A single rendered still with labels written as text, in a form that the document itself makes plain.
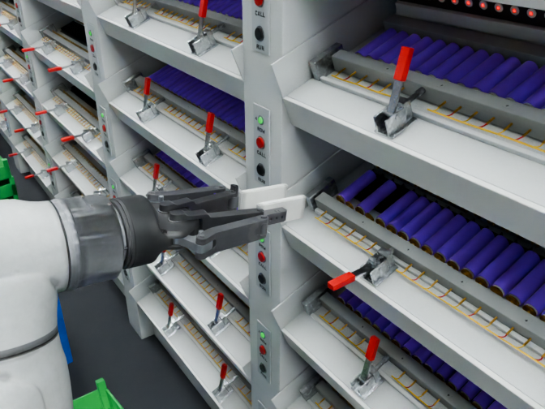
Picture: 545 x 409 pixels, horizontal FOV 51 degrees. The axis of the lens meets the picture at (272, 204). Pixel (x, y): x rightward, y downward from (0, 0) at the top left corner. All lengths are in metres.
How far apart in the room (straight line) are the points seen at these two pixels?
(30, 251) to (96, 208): 0.08
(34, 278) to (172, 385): 1.13
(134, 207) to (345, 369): 0.44
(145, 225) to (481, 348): 0.38
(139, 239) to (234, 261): 0.53
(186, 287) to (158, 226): 0.79
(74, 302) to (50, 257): 1.44
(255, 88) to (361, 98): 0.17
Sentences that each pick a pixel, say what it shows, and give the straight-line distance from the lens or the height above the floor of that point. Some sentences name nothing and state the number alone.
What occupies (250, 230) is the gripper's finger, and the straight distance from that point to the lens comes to 0.63.
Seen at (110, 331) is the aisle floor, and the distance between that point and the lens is 1.85.
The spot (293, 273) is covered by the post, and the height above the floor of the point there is 0.64.
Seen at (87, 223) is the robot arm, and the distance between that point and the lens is 0.57.
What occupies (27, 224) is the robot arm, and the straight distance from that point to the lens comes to 0.55.
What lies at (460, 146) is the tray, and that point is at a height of 0.94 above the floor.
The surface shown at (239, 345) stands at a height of 0.35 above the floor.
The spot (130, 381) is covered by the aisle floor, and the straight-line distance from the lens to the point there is 1.68.
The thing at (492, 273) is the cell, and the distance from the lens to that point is 0.70.
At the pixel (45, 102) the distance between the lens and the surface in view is 2.13.
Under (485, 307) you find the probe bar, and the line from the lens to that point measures 0.68.
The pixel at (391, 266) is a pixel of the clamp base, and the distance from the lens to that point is 0.74.
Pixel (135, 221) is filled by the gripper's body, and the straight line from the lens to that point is 0.59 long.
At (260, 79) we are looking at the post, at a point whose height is 0.94.
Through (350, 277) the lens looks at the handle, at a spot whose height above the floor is 0.76.
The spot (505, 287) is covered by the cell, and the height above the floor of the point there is 0.78.
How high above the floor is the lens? 1.17
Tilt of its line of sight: 28 degrees down
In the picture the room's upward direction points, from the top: straight up
